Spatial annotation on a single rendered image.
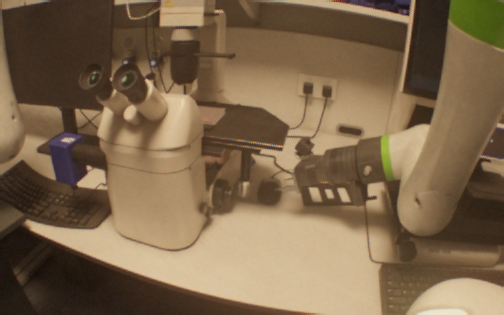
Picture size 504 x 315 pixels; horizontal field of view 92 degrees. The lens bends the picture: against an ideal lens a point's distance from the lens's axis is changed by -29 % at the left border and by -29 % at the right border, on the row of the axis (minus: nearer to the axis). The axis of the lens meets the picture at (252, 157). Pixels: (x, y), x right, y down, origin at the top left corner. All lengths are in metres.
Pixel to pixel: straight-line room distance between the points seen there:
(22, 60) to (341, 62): 1.16
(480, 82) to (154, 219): 0.57
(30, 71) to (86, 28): 0.31
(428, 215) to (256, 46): 0.95
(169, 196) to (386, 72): 0.93
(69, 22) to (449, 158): 0.98
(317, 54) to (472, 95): 0.92
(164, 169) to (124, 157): 0.08
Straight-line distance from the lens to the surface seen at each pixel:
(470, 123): 0.40
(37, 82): 1.15
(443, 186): 0.47
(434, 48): 0.75
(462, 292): 0.27
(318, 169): 0.67
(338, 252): 0.71
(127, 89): 0.46
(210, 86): 0.92
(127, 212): 0.66
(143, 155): 0.56
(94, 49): 0.95
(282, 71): 1.25
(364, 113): 1.29
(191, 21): 0.70
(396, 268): 0.69
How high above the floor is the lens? 1.21
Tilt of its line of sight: 26 degrees down
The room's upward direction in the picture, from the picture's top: 4 degrees clockwise
